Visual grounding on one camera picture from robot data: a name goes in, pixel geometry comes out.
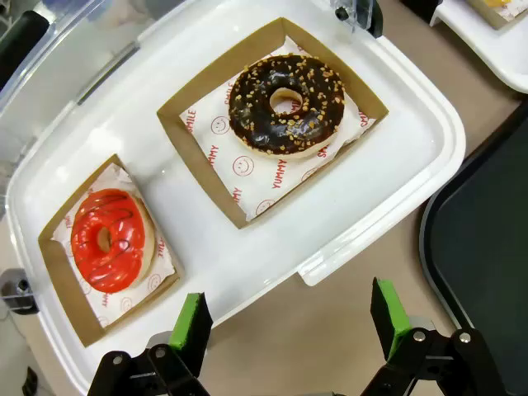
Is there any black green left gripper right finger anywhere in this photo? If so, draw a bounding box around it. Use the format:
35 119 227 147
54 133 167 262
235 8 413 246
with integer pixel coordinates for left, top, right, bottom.
358 276 507 396

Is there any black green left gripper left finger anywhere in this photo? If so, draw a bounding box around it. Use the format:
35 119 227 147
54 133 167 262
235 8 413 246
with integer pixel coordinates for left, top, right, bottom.
87 291 214 396

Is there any dark plastic serving tray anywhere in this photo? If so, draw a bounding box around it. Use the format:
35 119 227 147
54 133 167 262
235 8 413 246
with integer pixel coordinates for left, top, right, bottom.
418 109 528 396

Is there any red glazed donut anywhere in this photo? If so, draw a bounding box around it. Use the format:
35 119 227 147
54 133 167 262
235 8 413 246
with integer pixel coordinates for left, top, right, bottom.
70 188 157 295

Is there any small brown cardboard tray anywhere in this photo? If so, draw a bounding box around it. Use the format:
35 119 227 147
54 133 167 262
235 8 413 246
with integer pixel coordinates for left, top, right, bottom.
37 153 186 348

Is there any large brown cardboard tray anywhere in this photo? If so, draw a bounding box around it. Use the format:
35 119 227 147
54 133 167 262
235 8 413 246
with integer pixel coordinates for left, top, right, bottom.
156 16 390 230

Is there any chocolate nut donut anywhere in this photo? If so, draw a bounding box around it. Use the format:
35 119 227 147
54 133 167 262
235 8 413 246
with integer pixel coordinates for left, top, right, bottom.
228 54 346 160

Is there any printed wax paper sheet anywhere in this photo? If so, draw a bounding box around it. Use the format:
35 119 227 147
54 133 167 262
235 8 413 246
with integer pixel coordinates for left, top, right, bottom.
50 163 177 329
179 35 377 223

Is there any white plastic container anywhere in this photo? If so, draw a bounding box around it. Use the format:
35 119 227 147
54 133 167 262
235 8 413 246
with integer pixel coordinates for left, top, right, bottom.
428 0 528 94
4 0 467 393

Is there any clear plastic container lid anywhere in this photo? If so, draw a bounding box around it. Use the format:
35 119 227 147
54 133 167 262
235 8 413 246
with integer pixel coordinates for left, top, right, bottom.
0 0 195 153

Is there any black clear hinge bracket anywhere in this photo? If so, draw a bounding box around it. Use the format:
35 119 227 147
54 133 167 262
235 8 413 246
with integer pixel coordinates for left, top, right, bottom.
329 0 384 39

